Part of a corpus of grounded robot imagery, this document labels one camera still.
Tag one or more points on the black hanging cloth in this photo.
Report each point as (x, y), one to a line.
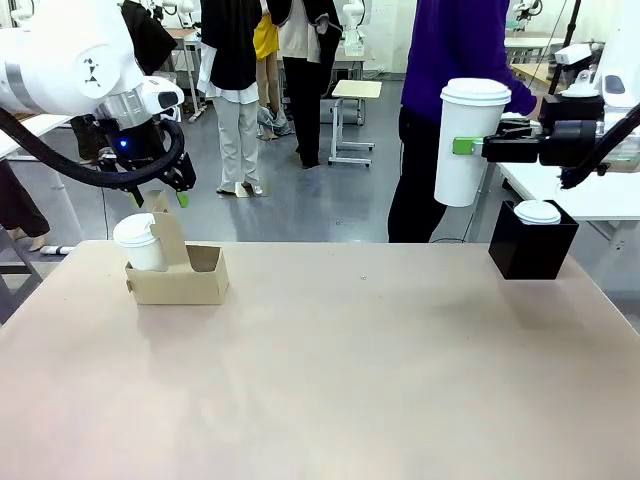
(147, 35)

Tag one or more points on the person in black top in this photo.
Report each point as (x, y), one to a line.
(235, 90)

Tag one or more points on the white paper roll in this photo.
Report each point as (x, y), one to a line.
(57, 249)

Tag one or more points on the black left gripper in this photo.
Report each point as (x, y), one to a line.
(135, 145)

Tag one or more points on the brown cardboard cup carrier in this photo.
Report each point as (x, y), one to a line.
(185, 280)

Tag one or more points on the person in yellow dress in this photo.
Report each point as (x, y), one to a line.
(266, 45)

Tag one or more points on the person in purple sweater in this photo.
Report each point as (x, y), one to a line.
(440, 60)

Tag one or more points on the black tripod pole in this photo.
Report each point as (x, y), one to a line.
(567, 40)

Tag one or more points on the large white side table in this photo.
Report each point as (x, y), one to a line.
(595, 192)

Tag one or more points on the tall white lidded cup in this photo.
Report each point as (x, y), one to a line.
(465, 135)

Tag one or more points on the white table with fur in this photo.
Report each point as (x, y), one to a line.
(35, 131)

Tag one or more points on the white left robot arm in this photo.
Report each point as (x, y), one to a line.
(75, 55)

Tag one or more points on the small white lidded cup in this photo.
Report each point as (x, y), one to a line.
(140, 245)

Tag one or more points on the person in beige vest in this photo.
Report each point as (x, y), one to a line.
(305, 75)

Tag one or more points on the person in brown trousers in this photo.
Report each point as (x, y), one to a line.
(20, 205)

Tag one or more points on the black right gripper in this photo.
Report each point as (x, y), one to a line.
(570, 131)

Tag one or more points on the white lidded cup in box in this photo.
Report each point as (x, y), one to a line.
(538, 213)

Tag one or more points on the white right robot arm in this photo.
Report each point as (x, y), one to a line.
(622, 75)

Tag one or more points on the black square box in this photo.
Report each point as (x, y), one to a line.
(530, 250)

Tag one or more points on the small beige rolling table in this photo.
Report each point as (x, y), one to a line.
(356, 100)

